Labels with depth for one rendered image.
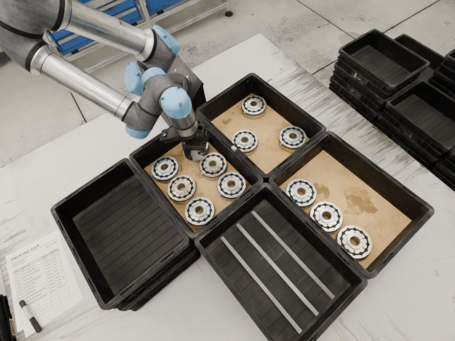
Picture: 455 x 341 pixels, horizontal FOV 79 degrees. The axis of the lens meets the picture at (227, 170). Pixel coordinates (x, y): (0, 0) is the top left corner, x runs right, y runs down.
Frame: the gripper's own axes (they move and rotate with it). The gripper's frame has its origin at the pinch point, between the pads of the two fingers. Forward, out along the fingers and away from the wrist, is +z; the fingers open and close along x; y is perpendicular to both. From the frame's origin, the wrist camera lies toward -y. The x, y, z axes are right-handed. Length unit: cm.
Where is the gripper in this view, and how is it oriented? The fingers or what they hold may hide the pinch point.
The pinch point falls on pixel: (193, 153)
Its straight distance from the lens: 106.5
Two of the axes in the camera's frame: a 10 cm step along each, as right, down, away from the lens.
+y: 9.9, 0.4, -1.2
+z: 0.9, 3.7, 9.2
